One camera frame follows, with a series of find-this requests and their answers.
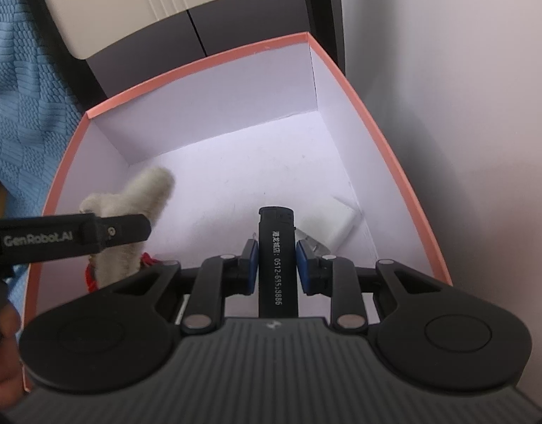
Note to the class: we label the beige fluffy hair claw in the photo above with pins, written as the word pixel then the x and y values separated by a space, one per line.
pixel 142 190

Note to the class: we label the beige folding chair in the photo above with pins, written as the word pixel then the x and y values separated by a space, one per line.
pixel 142 0

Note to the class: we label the red and black figurine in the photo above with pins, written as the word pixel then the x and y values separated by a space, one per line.
pixel 91 276

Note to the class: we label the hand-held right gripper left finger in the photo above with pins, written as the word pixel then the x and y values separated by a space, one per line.
pixel 252 261

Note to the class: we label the pink cardboard box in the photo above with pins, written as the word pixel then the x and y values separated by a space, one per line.
pixel 253 163

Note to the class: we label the black lighter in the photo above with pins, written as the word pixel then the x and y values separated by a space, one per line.
pixel 276 269

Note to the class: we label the blue quilted blanket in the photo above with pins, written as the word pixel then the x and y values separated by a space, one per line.
pixel 27 97

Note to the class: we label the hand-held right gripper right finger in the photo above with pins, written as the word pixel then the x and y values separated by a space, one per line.
pixel 302 266

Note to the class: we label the person's left hand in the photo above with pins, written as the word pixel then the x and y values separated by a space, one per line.
pixel 3 349

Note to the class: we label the white charger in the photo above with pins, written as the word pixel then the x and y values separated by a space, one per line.
pixel 341 223

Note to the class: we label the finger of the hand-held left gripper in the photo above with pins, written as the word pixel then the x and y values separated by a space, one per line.
pixel 125 233

